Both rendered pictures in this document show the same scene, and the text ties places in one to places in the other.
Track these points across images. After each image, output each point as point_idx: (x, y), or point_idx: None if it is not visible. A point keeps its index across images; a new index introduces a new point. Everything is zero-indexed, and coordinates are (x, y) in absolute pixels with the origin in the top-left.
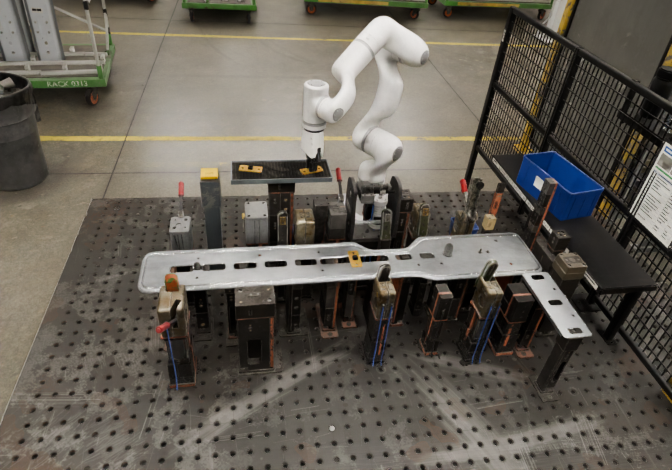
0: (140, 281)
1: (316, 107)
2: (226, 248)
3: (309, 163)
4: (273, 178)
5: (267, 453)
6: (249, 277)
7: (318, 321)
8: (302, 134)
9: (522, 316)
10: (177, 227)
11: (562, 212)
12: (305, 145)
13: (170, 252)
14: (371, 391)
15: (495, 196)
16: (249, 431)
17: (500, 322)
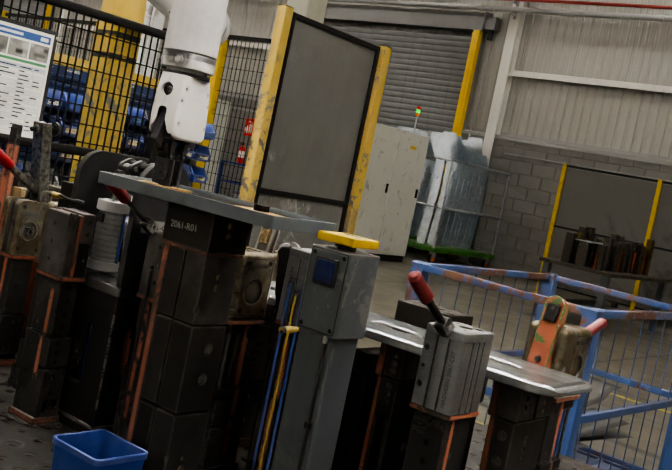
0: (584, 385)
1: (226, 19)
2: (394, 335)
3: (182, 164)
4: (252, 207)
5: (475, 454)
6: (406, 324)
7: (249, 444)
8: (184, 101)
9: None
10: (473, 328)
11: None
12: (191, 121)
13: (499, 369)
14: None
15: (18, 151)
16: (478, 467)
17: None
